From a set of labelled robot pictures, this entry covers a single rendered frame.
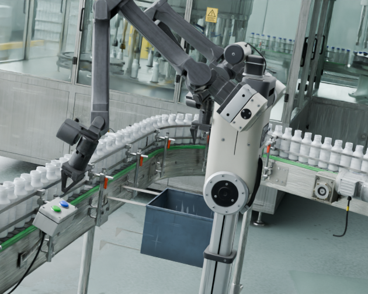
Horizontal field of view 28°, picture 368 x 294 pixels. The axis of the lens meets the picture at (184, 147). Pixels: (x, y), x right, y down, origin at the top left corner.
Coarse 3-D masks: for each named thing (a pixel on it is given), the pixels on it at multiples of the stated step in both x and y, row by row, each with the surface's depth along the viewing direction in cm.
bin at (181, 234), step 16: (176, 192) 336; (160, 208) 306; (176, 208) 337; (192, 208) 335; (208, 208) 333; (144, 224) 310; (160, 224) 308; (176, 224) 306; (192, 224) 304; (208, 224) 302; (144, 240) 311; (160, 240) 309; (176, 240) 307; (192, 240) 306; (208, 240) 304; (160, 256) 311; (176, 256) 309; (192, 256) 307
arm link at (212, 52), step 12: (144, 12) 286; (156, 12) 282; (168, 12) 282; (168, 24) 284; (180, 24) 281; (180, 36) 284; (192, 36) 280; (204, 36) 281; (204, 48) 280; (216, 48) 280; (216, 60) 279; (228, 72) 276
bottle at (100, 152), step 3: (99, 144) 310; (102, 144) 311; (99, 147) 311; (102, 147) 312; (99, 150) 311; (102, 150) 313; (99, 153) 310; (102, 153) 311; (99, 156) 310; (102, 156) 311; (99, 162) 311; (102, 162) 312; (99, 165) 311; (102, 165) 313; (99, 168) 312; (99, 171) 312; (96, 177) 312; (96, 180) 313; (99, 180) 314
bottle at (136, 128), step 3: (132, 126) 356; (135, 126) 359; (138, 126) 357; (135, 129) 356; (135, 132) 356; (135, 135) 355; (138, 135) 357; (135, 138) 355; (138, 141) 357; (135, 144) 356; (138, 144) 358; (135, 147) 357; (138, 147) 359; (135, 150) 357; (135, 156) 358; (132, 159) 358; (135, 159) 359
